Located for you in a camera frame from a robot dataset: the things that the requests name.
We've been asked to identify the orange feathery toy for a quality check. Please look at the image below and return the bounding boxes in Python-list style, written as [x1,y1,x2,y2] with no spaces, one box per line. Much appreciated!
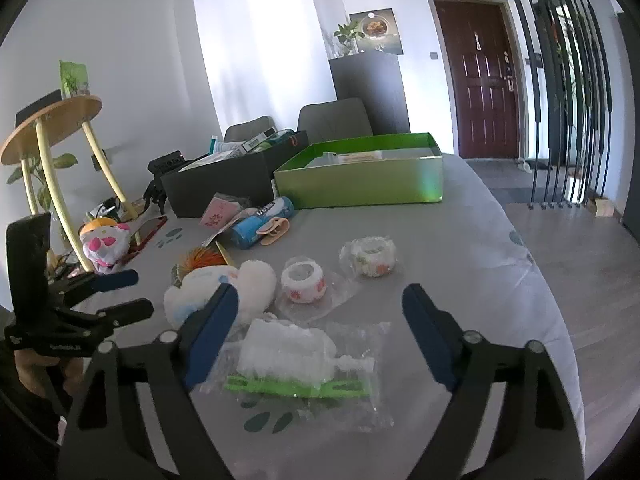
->
[172,246,225,283]

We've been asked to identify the dark grey cabinet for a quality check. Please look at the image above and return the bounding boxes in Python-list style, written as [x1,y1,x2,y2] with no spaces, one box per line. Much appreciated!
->
[328,52,412,136]

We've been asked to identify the person's left forearm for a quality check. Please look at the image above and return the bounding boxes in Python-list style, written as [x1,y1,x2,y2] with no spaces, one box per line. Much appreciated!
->
[0,305,71,480]

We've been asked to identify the bagged patterned tape roll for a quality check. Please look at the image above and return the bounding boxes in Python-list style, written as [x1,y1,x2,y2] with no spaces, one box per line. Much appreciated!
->
[339,237,399,279]
[275,256,361,323]

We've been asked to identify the red phone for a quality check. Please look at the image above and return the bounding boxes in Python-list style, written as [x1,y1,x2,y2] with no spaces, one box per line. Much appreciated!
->
[129,216,169,257]

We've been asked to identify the black storage box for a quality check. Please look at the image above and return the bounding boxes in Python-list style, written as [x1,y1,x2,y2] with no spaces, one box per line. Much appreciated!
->
[160,130,309,219]

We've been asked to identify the green picture card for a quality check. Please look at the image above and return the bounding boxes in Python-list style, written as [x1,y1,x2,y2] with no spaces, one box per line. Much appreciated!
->
[59,60,92,97]

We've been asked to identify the pink white plush with orange cap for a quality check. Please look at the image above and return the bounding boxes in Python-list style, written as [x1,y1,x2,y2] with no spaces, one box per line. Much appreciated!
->
[79,216,132,274]

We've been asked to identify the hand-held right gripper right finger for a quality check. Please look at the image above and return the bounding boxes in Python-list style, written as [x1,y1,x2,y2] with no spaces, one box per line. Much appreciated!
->
[402,283,586,480]

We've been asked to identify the bagged white cotton pack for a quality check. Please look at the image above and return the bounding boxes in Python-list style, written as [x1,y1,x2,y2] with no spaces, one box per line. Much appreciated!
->
[200,316,392,433]

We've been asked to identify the grey dining chair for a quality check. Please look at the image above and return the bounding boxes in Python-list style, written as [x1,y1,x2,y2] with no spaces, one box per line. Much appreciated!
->
[297,97,375,147]
[223,116,276,144]

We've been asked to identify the green pouch with bead chain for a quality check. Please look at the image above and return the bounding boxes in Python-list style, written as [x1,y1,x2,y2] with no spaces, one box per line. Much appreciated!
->
[259,130,309,152]

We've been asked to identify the potted plant on cabinet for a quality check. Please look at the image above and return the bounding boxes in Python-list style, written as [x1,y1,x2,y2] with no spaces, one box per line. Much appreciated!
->
[332,19,367,59]

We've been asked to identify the white carton with black edge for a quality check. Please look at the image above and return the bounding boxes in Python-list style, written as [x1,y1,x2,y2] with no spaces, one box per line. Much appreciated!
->
[242,127,279,154]

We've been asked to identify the round wooden side table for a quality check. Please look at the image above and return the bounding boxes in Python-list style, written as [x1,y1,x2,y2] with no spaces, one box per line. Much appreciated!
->
[0,96,135,263]

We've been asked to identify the green rimmed clear bin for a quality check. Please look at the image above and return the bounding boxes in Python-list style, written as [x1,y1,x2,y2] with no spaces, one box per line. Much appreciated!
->
[272,132,445,209]

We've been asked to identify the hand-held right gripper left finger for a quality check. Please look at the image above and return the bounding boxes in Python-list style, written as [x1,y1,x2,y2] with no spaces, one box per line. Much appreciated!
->
[57,282,241,480]

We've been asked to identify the green floor plant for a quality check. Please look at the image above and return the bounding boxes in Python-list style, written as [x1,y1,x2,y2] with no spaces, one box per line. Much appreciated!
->
[6,152,80,221]

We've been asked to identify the small wooden crate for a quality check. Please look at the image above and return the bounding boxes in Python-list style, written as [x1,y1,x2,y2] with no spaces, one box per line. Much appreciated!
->
[587,197,615,219]

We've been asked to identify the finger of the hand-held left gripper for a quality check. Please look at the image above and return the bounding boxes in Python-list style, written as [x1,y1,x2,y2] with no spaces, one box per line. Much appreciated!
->
[54,269,139,307]
[74,298,154,332]

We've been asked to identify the black box on side table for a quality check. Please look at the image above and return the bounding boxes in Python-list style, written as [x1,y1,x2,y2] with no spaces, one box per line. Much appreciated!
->
[15,89,63,128]

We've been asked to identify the blue and white bottle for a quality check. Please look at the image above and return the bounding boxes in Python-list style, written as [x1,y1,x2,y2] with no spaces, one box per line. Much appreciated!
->
[231,196,296,250]

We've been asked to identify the white plush toy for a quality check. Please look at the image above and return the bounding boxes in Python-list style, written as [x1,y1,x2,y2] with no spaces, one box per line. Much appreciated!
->
[164,259,277,328]

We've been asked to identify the bagged plush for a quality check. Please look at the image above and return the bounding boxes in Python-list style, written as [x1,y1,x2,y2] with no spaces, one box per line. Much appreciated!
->
[199,192,252,235]

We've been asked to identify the black slat room divider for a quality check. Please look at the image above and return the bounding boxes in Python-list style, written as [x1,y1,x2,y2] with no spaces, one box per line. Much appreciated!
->
[500,0,617,209]

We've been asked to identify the small black tripod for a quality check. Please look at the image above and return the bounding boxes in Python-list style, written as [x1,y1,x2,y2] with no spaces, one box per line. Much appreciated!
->
[142,180,169,217]

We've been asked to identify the beige hair clips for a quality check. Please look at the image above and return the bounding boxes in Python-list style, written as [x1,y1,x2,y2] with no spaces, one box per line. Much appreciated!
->
[257,217,291,246]

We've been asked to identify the person's left hand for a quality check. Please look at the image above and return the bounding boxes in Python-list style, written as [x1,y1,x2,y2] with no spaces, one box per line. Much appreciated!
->
[14,351,86,398]

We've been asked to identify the dark red entrance door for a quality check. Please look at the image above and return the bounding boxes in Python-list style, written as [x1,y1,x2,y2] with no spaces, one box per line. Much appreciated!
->
[432,0,522,160]

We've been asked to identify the framed wall picture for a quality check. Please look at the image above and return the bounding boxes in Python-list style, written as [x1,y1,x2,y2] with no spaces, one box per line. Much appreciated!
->
[348,8,404,56]

